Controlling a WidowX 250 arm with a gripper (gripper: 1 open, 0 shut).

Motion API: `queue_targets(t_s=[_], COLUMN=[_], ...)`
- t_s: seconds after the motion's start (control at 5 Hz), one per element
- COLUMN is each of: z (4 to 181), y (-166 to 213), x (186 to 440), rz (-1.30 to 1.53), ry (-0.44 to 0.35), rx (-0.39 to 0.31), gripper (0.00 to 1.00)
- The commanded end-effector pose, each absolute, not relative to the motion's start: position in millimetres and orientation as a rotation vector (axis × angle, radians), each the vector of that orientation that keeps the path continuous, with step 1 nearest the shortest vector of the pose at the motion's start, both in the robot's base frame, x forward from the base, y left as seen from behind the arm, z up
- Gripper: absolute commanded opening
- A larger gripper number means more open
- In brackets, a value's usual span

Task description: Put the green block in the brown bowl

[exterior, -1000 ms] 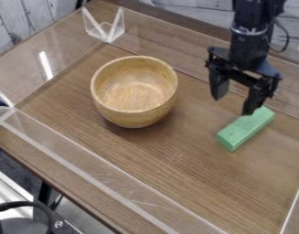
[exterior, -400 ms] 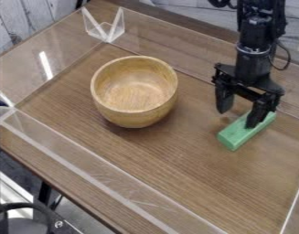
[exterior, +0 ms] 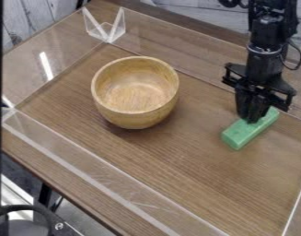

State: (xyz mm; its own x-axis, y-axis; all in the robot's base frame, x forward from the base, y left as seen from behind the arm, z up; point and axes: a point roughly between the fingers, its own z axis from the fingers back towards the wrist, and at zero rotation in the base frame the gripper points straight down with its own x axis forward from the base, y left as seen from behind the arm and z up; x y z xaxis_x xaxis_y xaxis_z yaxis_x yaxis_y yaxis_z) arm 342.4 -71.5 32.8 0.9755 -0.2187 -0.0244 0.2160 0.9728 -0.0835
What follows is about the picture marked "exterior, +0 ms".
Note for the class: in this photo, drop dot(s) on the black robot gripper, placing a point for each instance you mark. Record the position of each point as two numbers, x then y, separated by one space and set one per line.
258 82

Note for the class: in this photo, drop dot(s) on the green rectangular block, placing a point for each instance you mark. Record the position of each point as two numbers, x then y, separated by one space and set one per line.
241 133

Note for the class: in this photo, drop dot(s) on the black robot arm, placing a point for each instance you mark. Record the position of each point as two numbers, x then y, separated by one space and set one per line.
273 23

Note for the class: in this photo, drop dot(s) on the light wooden bowl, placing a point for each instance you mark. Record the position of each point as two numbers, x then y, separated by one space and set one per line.
135 91

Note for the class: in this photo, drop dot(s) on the clear acrylic front barrier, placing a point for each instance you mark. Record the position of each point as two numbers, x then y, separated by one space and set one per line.
145 170

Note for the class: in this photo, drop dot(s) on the black table leg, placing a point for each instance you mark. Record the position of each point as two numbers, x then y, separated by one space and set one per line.
46 195

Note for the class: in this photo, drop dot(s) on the clear acrylic corner bracket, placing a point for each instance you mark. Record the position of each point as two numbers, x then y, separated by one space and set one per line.
106 32

